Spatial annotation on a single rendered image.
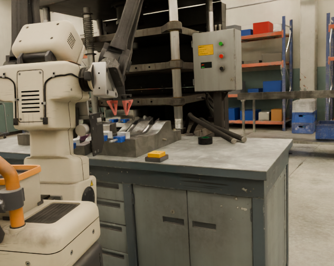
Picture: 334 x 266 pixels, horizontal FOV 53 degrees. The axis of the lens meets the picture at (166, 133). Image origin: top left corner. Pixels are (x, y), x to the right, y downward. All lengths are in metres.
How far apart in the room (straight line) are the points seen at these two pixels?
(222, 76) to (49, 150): 1.39
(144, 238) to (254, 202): 0.60
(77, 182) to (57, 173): 0.08
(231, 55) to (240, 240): 1.24
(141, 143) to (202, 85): 0.86
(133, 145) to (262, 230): 0.68
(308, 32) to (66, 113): 6.90
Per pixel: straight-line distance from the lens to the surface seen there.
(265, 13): 8.39
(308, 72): 7.74
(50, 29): 1.29
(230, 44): 2.29
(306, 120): 7.10
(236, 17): 8.62
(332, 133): 5.06
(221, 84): 2.30
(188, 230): 1.60
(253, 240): 1.49
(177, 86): 2.29
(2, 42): 9.73
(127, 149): 1.64
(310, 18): 7.82
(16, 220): 0.92
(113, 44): 1.31
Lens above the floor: 1.15
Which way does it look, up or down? 9 degrees down
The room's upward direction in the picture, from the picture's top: 3 degrees counter-clockwise
